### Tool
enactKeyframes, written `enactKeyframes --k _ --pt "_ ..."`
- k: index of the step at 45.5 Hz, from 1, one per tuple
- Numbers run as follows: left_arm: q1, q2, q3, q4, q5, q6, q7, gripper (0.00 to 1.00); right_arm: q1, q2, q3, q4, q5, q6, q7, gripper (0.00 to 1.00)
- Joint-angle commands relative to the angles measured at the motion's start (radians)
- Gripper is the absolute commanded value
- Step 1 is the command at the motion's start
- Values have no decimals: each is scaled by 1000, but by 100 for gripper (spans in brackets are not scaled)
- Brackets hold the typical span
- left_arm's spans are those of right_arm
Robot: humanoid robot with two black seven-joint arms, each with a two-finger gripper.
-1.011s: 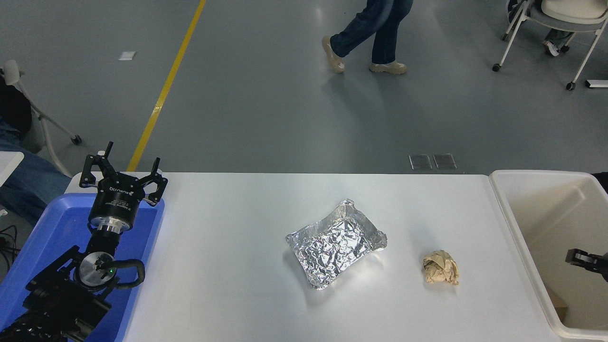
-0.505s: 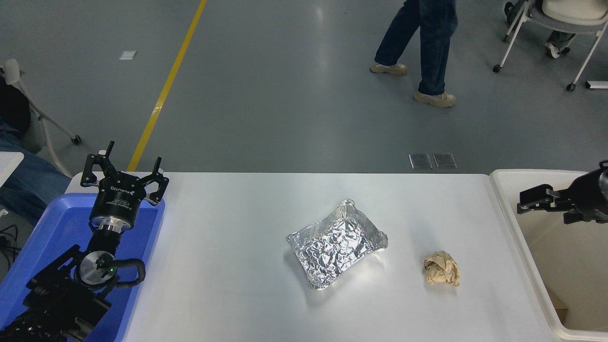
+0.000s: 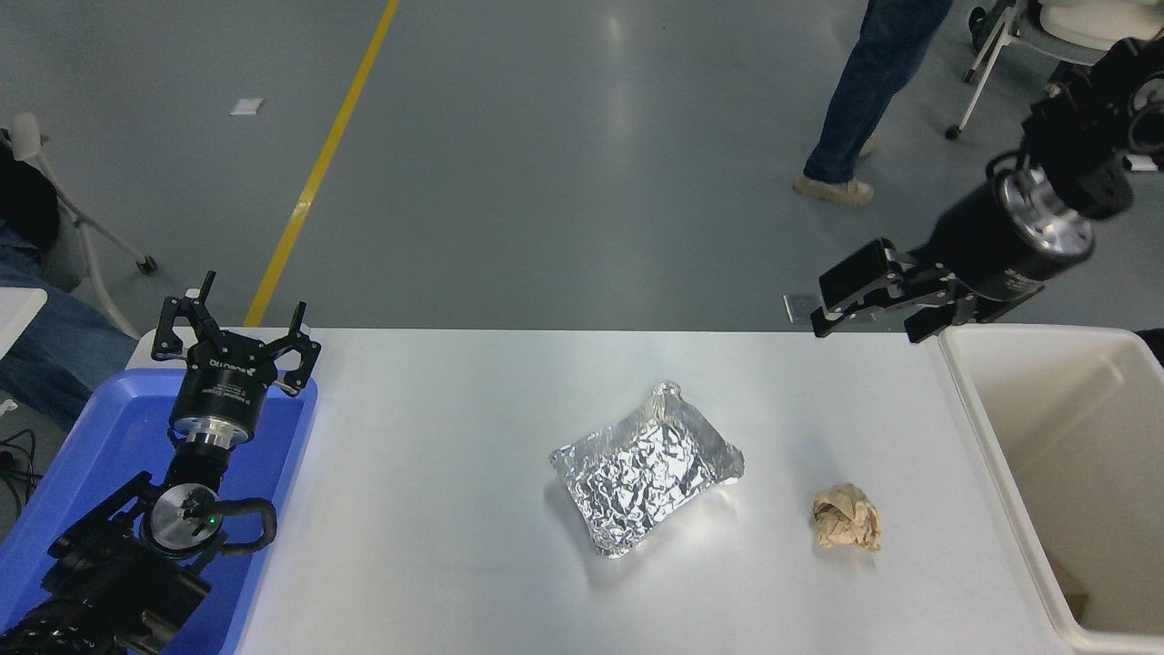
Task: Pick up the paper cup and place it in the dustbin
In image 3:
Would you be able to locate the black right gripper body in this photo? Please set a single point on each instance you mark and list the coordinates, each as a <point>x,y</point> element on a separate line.
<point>987,246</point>

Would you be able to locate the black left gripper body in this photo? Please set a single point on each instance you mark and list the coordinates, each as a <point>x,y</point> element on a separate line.
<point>223,382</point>

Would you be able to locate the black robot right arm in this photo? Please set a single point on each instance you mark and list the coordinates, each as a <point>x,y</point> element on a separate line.
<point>1082,136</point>

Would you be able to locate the metal floor plate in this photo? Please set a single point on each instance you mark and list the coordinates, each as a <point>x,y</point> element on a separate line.
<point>798,305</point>

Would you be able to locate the person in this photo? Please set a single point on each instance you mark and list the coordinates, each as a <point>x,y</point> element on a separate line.
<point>878,82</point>
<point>55,341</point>
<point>978,23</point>

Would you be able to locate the blue plastic tray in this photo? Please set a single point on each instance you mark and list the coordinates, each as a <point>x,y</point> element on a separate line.
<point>100,437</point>

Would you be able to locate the white wheeled chair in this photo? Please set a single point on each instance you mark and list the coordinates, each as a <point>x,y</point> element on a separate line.
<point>86,236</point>
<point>1000,45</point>

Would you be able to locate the white side table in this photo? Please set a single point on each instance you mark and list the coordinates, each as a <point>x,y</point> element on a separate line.
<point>18,318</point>

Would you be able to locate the white flat floor object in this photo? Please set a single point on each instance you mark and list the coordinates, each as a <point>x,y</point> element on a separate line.
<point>1148,164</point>

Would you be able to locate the large pale plastic bin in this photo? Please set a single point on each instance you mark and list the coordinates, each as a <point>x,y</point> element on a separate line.
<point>1082,437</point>

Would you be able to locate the crumpled tan paper ball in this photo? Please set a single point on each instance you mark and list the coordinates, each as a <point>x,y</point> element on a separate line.
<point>847,517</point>

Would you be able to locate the crumpled silver foil tray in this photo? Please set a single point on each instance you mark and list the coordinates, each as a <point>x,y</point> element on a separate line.
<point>644,468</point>

